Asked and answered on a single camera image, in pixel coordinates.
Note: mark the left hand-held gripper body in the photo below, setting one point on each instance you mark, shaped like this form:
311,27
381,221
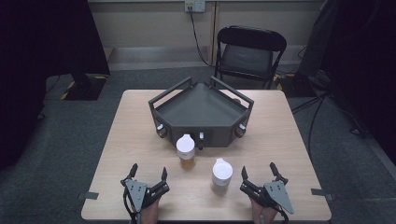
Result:
137,191

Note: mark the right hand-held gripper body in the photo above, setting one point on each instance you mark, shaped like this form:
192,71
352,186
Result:
277,193

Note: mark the orange liquid jar white lid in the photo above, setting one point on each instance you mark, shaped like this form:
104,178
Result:
186,149

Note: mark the dark grey corner shelf rack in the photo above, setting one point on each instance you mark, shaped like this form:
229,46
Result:
199,109

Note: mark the person's left hand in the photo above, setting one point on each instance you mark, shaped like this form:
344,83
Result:
151,213

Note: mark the person's right hand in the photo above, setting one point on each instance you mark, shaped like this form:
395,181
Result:
263,214

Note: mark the grey tape strip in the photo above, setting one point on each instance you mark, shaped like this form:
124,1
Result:
320,193
88,195

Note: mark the black stand base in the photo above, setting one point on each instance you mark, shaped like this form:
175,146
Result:
295,87
84,88

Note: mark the black folding chair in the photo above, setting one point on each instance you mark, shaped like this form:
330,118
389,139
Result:
249,56

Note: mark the black curtain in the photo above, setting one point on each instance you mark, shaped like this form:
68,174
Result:
361,62
37,62

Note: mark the white wall socket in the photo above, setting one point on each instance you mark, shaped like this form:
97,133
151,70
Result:
195,5

